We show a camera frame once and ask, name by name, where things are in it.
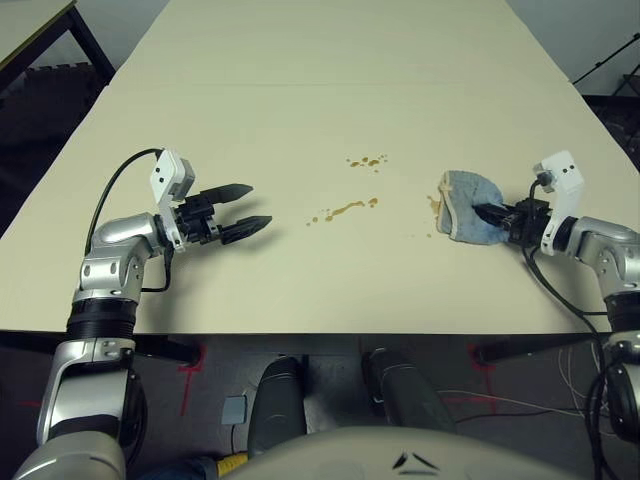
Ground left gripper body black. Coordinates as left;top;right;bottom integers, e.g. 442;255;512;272
172;192;224;247

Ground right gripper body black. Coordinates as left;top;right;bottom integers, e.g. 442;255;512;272
502;198;550;247

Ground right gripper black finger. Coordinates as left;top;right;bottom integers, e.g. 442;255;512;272
471;201;510;227

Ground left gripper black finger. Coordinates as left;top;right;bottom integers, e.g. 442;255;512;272
202;183;255;206
218;215;274;246

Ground blue grey cleaning rag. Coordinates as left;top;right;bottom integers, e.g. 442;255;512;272
435;169;506;247

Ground brown streak spill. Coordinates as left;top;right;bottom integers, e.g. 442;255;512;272
305;197;380;226

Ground brown droplet cluster spill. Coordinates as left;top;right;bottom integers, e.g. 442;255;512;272
346;153;390;174

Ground black table base foot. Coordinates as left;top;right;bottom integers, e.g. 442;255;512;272
132;337;204;366

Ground black foam floor mat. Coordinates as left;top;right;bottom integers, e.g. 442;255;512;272
579;92;640;171
0;62;109;211

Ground black step stool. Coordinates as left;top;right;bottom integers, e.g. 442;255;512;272
612;72;640;100

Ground robot left leg dark grey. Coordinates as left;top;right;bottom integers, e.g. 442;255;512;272
248;355;307;456

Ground robot leg dark grey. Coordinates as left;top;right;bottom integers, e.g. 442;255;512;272
360;348;457;436
248;355;307;456

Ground robot right leg dark grey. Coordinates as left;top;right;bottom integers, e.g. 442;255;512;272
360;348;457;436

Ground grey robot torso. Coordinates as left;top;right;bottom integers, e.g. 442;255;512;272
219;424;601;480

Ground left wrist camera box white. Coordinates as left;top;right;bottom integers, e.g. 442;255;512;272
149;148;197;251

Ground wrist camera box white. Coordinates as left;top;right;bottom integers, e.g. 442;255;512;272
532;149;586;256
149;148;197;251

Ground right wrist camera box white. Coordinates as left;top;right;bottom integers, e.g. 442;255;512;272
532;149;586;256

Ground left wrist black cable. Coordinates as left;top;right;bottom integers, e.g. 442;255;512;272
87;148;174;294

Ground white floor cables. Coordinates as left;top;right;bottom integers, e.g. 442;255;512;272
439;344;609;416

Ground side table with black frame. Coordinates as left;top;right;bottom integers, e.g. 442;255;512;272
0;0;116;91

